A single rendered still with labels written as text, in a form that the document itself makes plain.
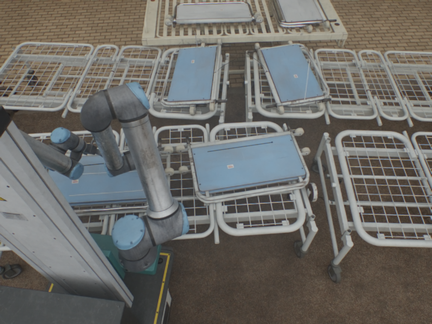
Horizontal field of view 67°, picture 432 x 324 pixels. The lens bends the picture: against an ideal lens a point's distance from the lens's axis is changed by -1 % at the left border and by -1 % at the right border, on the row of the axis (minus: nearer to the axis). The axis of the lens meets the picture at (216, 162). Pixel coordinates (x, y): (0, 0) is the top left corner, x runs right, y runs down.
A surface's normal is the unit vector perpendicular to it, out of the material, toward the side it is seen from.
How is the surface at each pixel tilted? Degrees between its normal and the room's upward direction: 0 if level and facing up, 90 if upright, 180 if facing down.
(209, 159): 3
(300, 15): 4
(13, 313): 0
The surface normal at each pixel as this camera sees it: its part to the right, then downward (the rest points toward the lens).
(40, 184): 0.99, 0.09
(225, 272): 0.00, -0.61
